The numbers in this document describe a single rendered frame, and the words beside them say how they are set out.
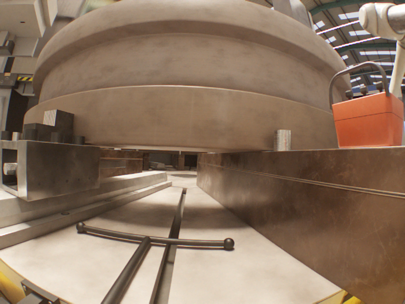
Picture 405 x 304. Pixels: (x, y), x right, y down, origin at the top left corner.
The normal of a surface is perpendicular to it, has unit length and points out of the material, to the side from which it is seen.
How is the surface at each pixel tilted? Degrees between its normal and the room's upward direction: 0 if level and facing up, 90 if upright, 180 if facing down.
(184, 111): 90
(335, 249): 90
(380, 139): 97
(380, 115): 97
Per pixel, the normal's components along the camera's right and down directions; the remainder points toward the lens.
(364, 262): -0.97, -0.05
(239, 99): 0.15, -0.02
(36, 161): 0.99, 0.04
